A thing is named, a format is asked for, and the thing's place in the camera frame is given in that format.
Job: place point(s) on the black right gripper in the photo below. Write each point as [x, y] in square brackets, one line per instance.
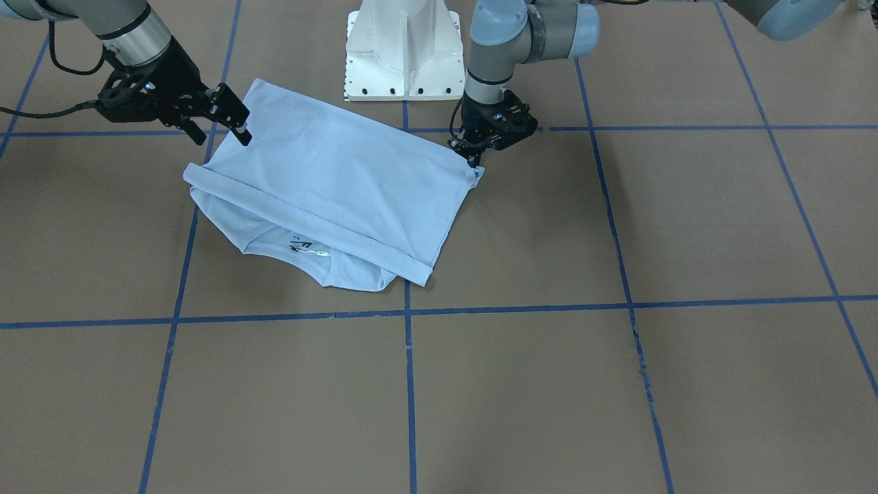
[175, 77]

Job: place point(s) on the light blue t-shirt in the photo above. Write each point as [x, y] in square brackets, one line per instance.
[350, 201]

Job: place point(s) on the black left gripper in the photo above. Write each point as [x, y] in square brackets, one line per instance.
[469, 147]

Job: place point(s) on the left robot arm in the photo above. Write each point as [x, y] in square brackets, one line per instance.
[504, 35]

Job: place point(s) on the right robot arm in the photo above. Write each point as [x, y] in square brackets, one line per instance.
[132, 30]

